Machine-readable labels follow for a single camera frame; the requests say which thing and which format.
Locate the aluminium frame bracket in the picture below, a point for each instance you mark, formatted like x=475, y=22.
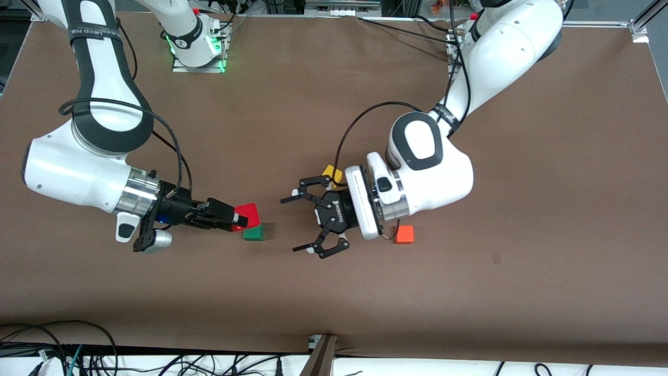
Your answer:
x=639, y=31

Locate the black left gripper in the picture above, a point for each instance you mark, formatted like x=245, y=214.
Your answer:
x=338, y=212

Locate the green cube block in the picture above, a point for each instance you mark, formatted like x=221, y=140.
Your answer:
x=254, y=235

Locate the white gripper mounting plate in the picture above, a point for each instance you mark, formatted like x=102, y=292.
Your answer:
x=360, y=209

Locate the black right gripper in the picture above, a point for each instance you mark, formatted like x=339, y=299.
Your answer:
x=180, y=210

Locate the aluminium table edge rail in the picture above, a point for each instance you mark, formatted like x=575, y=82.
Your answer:
x=600, y=23

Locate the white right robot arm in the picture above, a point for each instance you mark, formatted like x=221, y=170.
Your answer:
x=68, y=172

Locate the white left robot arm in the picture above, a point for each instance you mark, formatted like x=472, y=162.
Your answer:
x=501, y=47

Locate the brown paper table cover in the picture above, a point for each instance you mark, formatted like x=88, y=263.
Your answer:
x=334, y=104

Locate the red cube block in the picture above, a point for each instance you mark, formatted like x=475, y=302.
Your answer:
x=251, y=214

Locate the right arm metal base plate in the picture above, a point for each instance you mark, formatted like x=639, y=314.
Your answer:
x=209, y=69

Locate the orange cube block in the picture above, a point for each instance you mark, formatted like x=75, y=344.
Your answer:
x=404, y=236

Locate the aluminium bar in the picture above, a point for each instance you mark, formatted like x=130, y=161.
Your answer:
x=319, y=357

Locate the yellow cube block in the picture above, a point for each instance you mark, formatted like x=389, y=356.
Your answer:
x=330, y=171

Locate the grey power strip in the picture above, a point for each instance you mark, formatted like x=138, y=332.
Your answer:
x=342, y=7

